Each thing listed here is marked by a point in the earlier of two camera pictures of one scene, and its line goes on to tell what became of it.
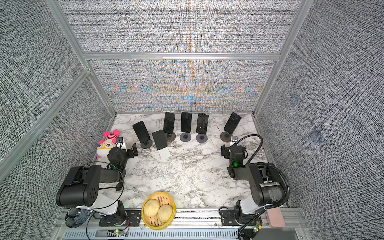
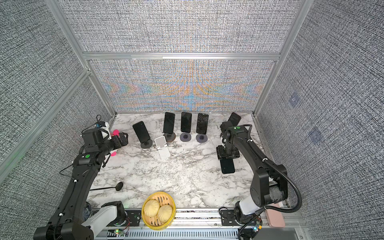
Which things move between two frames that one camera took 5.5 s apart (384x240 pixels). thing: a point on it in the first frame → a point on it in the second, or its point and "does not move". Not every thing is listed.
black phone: x=169 y=122 does not move
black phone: x=159 y=139 → x=227 y=166
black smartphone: x=186 y=122 does not move
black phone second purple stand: x=202 y=123 does not move
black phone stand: x=141 y=131 does not move
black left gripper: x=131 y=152 → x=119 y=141
